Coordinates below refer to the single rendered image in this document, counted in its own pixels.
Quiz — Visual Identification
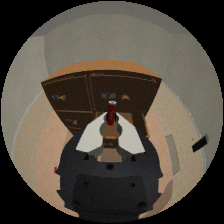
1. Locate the brown wooden chest of drawers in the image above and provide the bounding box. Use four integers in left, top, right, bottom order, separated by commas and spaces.
41, 60, 162, 136

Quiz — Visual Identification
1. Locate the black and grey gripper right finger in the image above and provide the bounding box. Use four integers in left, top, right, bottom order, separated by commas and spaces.
115, 112, 163, 179

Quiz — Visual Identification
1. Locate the red aa battery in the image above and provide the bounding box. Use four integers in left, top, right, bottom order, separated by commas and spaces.
107, 101, 116, 126

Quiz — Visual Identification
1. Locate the dark brown wooden drawer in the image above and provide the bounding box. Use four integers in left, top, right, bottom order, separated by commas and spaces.
95, 112, 150, 149
91, 73, 157, 112
56, 110, 95, 128
44, 74, 92, 110
68, 127, 81, 135

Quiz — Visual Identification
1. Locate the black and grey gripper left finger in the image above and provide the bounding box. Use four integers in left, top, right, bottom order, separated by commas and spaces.
56, 112, 108, 176

